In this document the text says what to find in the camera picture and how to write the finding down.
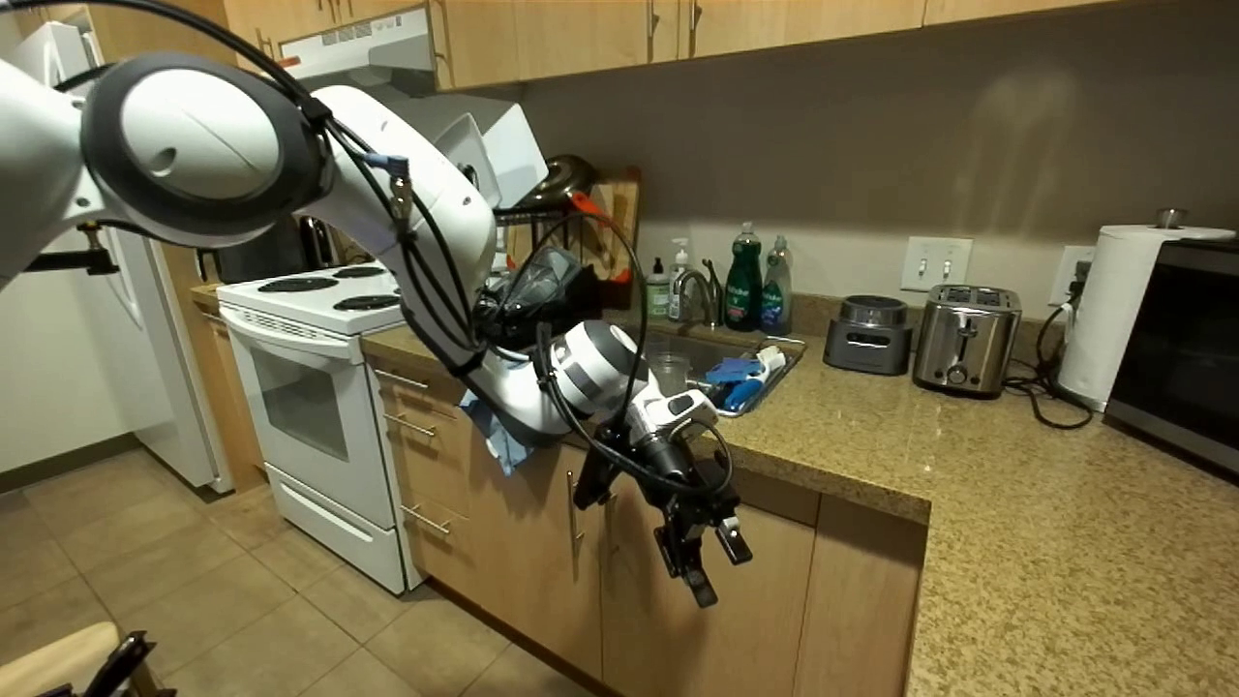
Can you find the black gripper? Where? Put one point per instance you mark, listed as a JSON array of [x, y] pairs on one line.
[[690, 498]]

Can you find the wooden drawer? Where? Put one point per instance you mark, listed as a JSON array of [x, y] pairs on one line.
[[869, 518]]

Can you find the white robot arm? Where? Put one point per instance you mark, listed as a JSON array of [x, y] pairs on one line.
[[214, 156]]

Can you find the blue sponge cloth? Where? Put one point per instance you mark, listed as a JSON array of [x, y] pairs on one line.
[[738, 381]]

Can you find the lower cabinet door under sink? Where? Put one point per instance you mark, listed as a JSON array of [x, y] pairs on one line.
[[538, 556]]

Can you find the blue dish towel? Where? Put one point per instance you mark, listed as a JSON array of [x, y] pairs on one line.
[[504, 443]]

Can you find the clear blue soap bottle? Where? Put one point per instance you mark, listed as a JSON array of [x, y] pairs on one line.
[[777, 287]]

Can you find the green dish soap bottle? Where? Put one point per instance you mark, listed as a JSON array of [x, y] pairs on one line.
[[743, 279]]

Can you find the kitchen sink faucet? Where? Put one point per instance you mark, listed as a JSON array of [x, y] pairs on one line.
[[690, 296]]

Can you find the silver toaster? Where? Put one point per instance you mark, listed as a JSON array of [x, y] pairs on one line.
[[964, 338]]

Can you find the white oven stove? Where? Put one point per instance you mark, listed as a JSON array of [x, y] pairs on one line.
[[313, 413]]

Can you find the white paper towel roll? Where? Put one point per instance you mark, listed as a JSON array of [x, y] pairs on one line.
[[1110, 302]]

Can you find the black microwave oven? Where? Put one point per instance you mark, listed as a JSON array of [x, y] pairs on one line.
[[1177, 376]]

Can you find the upper wooden cabinets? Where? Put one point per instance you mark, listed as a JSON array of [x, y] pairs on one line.
[[527, 41]]

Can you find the range hood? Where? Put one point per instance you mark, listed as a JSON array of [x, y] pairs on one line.
[[388, 53]]

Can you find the white refrigerator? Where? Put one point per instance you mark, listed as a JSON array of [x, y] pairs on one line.
[[90, 347]]

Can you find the white wall outlet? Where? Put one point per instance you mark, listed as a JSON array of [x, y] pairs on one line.
[[934, 259]]

